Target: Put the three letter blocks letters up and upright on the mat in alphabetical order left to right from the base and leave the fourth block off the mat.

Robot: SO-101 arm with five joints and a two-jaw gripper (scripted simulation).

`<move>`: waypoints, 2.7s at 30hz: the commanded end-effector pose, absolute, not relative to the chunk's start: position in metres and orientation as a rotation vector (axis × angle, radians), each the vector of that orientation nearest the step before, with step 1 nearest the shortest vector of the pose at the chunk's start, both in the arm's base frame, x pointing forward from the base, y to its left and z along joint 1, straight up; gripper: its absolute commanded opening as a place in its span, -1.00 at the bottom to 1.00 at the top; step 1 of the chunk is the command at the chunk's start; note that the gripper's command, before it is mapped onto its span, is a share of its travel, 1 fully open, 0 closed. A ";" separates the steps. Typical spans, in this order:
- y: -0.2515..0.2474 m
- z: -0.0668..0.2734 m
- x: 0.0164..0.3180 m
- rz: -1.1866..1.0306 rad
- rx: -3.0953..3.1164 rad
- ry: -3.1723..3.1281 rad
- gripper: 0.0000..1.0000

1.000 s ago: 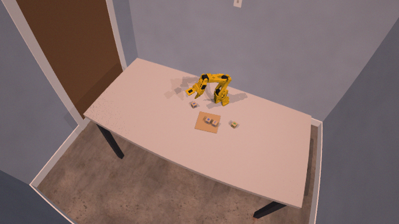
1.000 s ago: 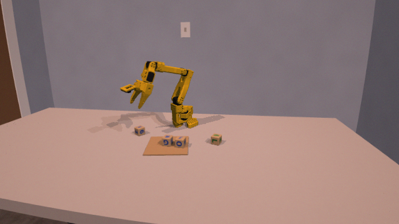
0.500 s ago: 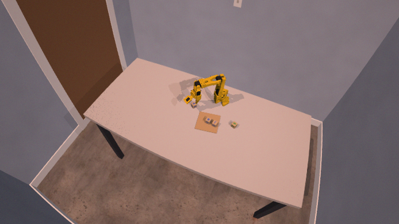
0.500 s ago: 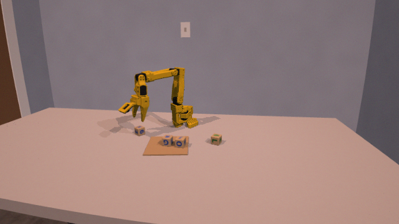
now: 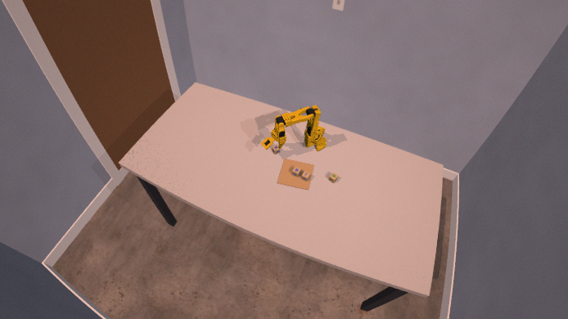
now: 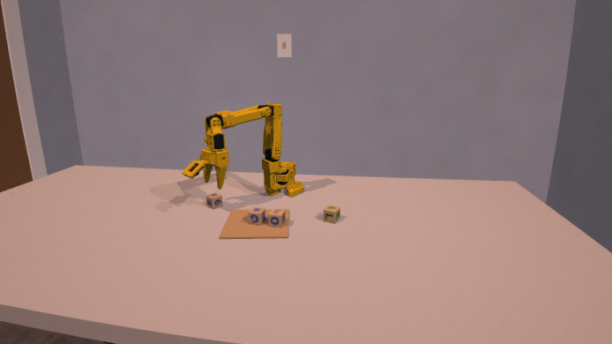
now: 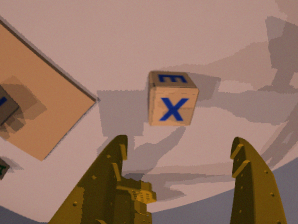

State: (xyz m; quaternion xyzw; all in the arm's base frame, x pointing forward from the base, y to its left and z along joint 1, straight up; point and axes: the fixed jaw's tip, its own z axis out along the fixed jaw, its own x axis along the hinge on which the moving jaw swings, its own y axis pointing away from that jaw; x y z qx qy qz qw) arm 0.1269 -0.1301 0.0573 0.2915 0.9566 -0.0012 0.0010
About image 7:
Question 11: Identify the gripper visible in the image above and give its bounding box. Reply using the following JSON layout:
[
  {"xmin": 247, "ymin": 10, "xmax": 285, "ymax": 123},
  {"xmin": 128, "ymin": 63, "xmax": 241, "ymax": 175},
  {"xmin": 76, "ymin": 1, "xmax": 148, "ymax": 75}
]
[{"xmin": 48, "ymin": 135, "xmax": 287, "ymax": 224}]

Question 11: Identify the tan flat mat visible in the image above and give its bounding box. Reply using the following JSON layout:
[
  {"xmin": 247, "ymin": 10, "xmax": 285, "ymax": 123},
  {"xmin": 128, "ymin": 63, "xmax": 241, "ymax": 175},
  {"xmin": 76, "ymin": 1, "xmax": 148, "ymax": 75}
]
[{"xmin": 0, "ymin": 20, "xmax": 96, "ymax": 161}]

